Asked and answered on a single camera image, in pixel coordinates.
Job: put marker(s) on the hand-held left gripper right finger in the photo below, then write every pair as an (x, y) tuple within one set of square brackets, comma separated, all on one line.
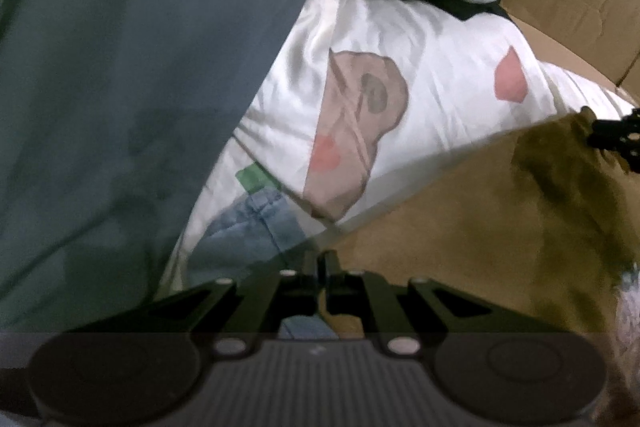
[(332, 279)]

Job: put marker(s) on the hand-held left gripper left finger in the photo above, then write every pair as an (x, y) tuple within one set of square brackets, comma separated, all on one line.
[(307, 279)]

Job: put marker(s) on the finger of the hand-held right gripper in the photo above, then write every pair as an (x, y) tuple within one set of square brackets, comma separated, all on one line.
[(612, 132)]

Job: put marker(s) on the brown printed t-shirt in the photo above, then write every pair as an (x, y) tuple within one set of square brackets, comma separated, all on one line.
[(475, 217)]

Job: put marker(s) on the blue denim garment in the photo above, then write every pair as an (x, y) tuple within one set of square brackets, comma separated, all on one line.
[(250, 232)]

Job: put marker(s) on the white fluffy cloth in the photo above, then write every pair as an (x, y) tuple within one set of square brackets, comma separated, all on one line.
[(627, 312)]

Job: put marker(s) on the white bear-print blanket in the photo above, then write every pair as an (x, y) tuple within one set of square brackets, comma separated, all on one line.
[(440, 72)]

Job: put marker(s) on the dark grey pillow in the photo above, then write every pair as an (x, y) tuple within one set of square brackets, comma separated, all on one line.
[(125, 107)]

